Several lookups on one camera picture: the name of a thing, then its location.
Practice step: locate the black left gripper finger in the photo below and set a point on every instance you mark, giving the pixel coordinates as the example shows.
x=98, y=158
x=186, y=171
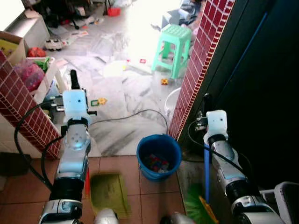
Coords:
x=74, y=80

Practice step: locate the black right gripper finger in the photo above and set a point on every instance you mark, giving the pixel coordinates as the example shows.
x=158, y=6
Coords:
x=208, y=102

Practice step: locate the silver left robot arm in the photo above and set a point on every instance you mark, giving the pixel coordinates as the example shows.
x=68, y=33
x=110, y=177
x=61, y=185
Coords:
x=74, y=154

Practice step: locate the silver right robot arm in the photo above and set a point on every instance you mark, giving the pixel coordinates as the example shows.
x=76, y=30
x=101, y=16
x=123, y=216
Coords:
x=229, y=161

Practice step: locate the small green square toy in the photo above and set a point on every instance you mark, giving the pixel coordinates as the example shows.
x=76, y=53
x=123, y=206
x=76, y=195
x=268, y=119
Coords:
x=95, y=102

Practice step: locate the yellow flower-shaped toy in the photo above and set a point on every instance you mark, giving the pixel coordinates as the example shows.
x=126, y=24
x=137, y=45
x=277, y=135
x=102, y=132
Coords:
x=102, y=100

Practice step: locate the white plastic bucket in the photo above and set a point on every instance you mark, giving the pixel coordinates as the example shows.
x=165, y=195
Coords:
x=172, y=100

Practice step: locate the red mesh bag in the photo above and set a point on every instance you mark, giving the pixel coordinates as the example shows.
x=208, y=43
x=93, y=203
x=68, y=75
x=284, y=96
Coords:
x=30, y=74

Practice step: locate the red round bundle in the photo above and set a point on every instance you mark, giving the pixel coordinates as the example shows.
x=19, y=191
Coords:
x=36, y=52

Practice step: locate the small orange-yellow toy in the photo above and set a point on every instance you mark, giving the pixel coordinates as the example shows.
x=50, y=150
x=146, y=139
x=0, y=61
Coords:
x=164, y=81

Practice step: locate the colourful toy block heap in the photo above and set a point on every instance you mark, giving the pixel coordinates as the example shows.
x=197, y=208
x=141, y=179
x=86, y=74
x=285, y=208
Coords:
x=156, y=161

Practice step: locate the blue plastic bucket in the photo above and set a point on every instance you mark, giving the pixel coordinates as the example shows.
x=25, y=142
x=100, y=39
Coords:
x=156, y=176

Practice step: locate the grey metal cabinet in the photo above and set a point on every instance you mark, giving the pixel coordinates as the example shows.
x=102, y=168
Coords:
x=28, y=28

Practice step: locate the small red card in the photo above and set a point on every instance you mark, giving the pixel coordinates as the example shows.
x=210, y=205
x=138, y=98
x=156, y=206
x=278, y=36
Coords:
x=142, y=60

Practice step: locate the brown cardboard box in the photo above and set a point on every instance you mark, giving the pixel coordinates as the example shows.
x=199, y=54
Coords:
x=11, y=44

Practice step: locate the green plastic stool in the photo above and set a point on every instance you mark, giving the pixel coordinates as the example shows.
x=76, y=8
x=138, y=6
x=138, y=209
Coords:
x=174, y=35

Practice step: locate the red plastic basin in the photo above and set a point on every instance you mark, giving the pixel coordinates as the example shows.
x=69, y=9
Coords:
x=113, y=11

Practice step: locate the silver right robot leg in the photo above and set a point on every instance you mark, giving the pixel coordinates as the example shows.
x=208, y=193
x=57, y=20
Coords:
x=172, y=219

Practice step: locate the silver robot leg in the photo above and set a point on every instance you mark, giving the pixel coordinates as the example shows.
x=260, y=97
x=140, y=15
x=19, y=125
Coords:
x=106, y=217
x=172, y=219

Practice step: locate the silver left robot leg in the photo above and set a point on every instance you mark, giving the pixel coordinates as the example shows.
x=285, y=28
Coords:
x=106, y=217

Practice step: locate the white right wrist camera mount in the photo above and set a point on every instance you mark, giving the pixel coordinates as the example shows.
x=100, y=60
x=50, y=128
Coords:
x=216, y=122

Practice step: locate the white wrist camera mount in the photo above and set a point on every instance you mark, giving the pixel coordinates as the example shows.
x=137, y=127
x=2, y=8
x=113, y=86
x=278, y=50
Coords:
x=75, y=103
x=216, y=122

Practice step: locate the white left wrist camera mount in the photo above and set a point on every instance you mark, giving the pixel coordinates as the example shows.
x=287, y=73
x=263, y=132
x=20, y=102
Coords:
x=75, y=103

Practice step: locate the grey chair with frame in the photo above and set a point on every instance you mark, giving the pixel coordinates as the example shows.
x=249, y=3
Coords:
x=285, y=200

